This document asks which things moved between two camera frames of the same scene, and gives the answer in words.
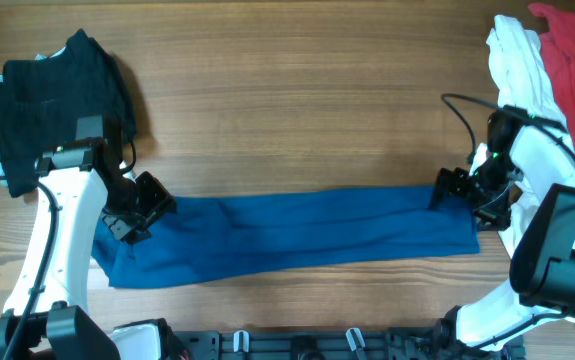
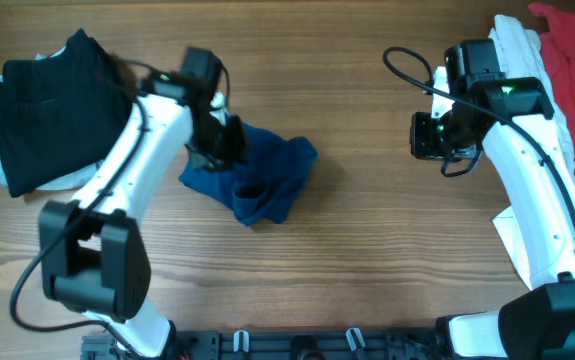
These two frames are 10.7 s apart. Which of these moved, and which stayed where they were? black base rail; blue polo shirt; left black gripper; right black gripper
Moved: right black gripper; left black gripper; blue polo shirt
Stayed: black base rail
